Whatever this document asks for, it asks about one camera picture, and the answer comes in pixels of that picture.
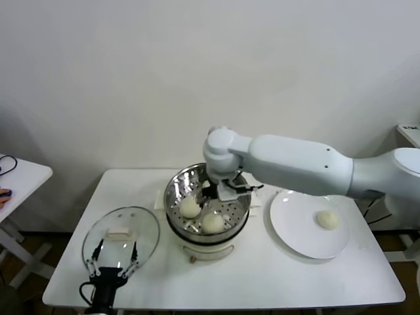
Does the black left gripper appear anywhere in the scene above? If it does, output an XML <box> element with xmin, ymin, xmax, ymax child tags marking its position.
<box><xmin>85</xmin><ymin>238</ymin><xmax>140</xmax><ymax>308</ymax></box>

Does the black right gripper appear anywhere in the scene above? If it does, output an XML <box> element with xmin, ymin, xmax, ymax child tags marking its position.
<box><xmin>196</xmin><ymin>182</ymin><xmax>220</xmax><ymax>208</ymax></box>

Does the white steamed baozi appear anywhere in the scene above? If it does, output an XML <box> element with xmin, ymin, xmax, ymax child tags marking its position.
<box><xmin>201</xmin><ymin>213</ymin><xmax>226</xmax><ymax>234</ymax></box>
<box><xmin>179</xmin><ymin>198</ymin><xmax>201</xmax><ymax>219</ymax></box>
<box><xmin>315</xmin><ymin>209</ymin><xmax>341</xmax><ymax>230</ymax></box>

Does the round glass lid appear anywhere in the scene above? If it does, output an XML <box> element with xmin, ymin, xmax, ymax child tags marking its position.
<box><xmin>81</xmin><ymin>205</ymin><xmax>161</xmax><ymax>278</ymax></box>

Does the stainless steel steamer basket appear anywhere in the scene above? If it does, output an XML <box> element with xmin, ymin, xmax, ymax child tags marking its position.
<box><xmin>153</xmin><ymin>163</ymin><xmax>263</xmax><ymax>240</ymax></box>

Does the person hand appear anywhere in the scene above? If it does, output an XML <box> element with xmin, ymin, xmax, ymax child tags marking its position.
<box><xmin>0</xmin><ymin>187</ymin><xmax>14</xmax><ymax>206</ymax></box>

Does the white electric cooker pot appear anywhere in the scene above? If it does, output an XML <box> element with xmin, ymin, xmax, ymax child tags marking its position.
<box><xmin>165</xmin><ymin>209</ymin><xmax>259</xmax><ymax>264</ymax></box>

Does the white round plate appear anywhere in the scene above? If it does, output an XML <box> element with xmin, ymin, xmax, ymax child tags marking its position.
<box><xmin>269</xmin><ymin>189</ymin><xmax>350</xmax><ymax>260</ymax></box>

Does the white side table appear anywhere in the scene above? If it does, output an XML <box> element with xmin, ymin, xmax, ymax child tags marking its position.
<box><xmin>0</xmin><ymin>153</ymin><xmax>55</xmax><ymax>293</ymax></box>

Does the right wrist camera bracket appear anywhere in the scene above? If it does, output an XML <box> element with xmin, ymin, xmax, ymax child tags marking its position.
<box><xmin>217</xmin><ymin>178</ymin><xmax>253</xmax><ymax>201</ymax></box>

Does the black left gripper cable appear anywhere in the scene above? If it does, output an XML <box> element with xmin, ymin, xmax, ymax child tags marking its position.
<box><xmin>78</xmin><ymin>282</ymin><xmax>96</xmax><ymax>308</ymax></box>

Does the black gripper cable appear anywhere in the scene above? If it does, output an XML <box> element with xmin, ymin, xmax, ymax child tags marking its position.
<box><xmin>78</xmin><ymin>282</ymin><xmax>96</xmax><ymax>308</ymax></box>
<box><xmin>238</xmin><ymin>169</ymin><xmax>265</xmax><ymax>193</ymax></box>

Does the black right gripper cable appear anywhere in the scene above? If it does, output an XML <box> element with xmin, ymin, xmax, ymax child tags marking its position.
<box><xmin>238</xmin><ymin>169</ymin><xmax>265</xmax><ymax>193</ymax></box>

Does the black cable on side table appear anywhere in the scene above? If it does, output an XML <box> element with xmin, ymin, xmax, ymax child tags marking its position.
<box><xmin>0</xmin><ymin>156</ymin><xmax>18</xmax><ymax>178</ymax></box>

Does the black power adapter cable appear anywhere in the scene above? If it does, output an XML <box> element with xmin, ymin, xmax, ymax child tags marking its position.
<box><xmin>362</xmin><ymin>196</ymin><xmax>394</xmax><ymax>226</ymax></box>

